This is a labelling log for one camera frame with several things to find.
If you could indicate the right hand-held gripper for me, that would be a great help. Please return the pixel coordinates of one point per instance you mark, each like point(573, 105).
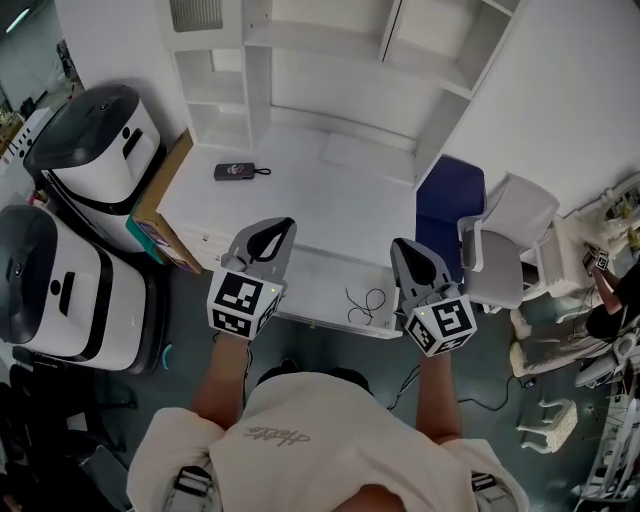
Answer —
point(445, 320)

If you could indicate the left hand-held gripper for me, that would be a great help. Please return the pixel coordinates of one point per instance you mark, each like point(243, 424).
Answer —
point(237, 300)

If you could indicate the white desk drawer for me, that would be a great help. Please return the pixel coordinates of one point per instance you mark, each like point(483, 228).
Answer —
point(330, 280)

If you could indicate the person's left forearm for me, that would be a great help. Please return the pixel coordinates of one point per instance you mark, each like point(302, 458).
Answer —
point(220, 385)

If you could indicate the person's right forearm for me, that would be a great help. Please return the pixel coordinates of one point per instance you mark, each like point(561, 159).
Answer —
point(439, 400)

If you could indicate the small white side drawer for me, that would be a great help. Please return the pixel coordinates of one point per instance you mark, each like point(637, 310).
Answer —
point(200, 235)
point(210, 256)

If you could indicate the grey white office chair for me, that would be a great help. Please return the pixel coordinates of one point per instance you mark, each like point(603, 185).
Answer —
point(495, 270)

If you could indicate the blue chair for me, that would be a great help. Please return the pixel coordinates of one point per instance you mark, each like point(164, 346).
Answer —
point(450, 200)

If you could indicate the flat cardboard box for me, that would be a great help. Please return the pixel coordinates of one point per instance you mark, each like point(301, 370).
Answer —
point(165, 200)

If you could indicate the person's black trouser legs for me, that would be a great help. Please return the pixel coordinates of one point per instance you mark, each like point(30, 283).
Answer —
point(345, 377)

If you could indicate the teal curved plastic piece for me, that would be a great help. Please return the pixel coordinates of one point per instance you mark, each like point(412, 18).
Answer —
point(165, 357)

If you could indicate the white ornate dresser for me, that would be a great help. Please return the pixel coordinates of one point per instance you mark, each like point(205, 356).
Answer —
point(565, 260)

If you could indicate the white black wheeled robot cart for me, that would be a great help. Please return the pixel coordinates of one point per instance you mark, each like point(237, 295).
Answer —
point(90, 300)
point(95, 150)

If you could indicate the white ornate stool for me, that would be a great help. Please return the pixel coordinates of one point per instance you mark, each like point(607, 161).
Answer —
point(550, 425)

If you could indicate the person's cream shirt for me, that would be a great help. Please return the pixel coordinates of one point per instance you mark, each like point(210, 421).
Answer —
point(325, 450)

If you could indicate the person's chin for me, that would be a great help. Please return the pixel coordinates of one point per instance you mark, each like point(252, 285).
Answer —
point(380, 500)

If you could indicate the grey vent grille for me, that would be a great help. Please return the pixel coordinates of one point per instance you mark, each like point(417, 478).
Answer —
point(195, 15)

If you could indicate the grey metal equipment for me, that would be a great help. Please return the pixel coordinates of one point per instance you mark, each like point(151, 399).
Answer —
point(610, 450)

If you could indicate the white panel with black dots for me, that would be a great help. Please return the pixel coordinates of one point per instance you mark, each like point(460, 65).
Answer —
point(27, 137)

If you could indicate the black office chair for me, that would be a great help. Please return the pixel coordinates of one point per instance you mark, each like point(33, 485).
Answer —
point(45, 425)

